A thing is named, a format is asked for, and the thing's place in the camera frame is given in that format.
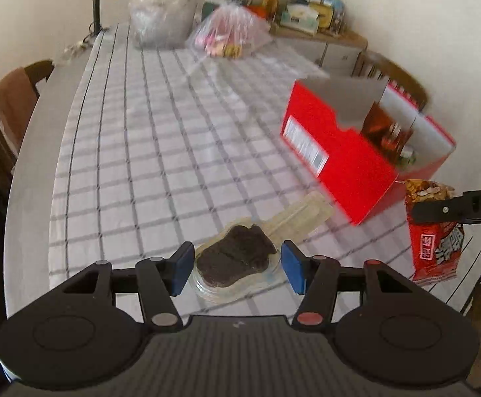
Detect orange pencil bag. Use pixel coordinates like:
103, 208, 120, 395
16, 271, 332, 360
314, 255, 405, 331
201, 0, 268, 19

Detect clear plastic bag grey contents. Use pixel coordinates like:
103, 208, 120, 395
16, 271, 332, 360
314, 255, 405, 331
128, 0, 202, 49

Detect green white tissue box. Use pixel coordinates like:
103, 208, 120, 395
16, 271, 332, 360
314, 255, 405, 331
280, 3, 320, 34

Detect red cardboard box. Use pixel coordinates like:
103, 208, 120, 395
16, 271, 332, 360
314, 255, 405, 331
280, 78, 458, 226

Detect chocolate snack clear packaging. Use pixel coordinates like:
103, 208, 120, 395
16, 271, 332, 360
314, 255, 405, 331
189, 192, 335, 303

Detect clear plastic bag pink snacks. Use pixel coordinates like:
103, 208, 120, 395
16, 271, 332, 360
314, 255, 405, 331
185, 0, 274, 59

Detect white power strip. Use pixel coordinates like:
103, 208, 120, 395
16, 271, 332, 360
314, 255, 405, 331
61, 35, 96, 61

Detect silver desk lamp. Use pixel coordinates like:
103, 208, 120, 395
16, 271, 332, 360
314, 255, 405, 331
93, 0, 156, 36

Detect white checkered tablecloth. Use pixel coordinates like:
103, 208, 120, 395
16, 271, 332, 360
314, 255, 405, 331
48, 22, 481, 319

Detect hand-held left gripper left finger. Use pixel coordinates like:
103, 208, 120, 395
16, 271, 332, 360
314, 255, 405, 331
61, 242, 196, 335

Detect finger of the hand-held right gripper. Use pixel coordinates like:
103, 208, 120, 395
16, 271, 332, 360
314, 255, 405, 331
412, 192, 478, 225

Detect red noodle snack packet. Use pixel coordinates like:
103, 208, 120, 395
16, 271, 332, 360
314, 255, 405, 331
404, 179, 466, 284

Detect wooden chair dark seat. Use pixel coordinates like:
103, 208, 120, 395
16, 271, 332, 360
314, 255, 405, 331
354, 50, 429, 110

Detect pink cloth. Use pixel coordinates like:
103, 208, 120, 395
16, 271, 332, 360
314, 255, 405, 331
0, 67, 38, 150

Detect green pink snack packet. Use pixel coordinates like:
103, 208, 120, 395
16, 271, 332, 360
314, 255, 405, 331
398, 148, 418, 168

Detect yellow tissue holder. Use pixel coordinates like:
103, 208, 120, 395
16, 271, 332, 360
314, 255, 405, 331
309, 2, 334, 29

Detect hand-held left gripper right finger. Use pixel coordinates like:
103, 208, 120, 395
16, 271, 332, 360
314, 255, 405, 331
281, 240, 425, 334

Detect white cabinet wooden top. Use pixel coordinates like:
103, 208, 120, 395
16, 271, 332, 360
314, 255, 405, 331
269, 22, 369, 77

